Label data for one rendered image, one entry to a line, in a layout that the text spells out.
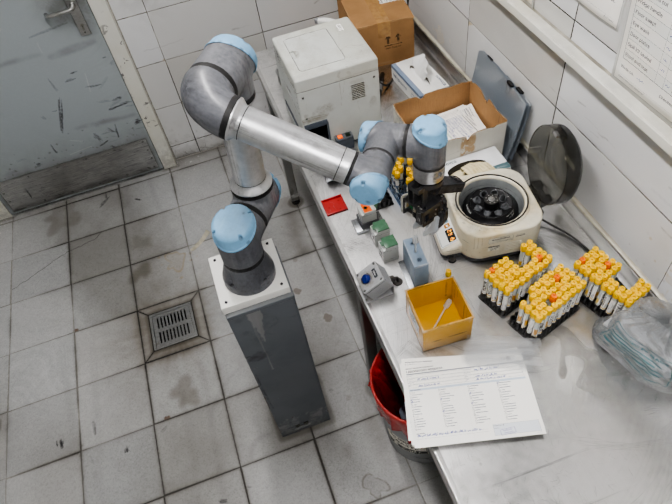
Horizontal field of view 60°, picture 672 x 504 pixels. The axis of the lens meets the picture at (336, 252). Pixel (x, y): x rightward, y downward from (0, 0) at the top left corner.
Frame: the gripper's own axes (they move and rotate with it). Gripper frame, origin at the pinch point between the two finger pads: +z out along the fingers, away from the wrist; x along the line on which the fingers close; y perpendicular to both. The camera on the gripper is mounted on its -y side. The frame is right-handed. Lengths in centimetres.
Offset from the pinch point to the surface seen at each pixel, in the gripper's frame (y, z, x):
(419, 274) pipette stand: 7.2, 10.3, 2.6
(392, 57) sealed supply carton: -61, 11, -81
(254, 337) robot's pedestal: 47, 31, -26
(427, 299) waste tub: 9.8, 13.5, 8.3
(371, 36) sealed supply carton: -53, 0, -84
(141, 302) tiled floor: 62, 104, -128
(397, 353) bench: 25.4, 17.3, 13.2
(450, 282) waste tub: 4.3, 8.6, 11.0
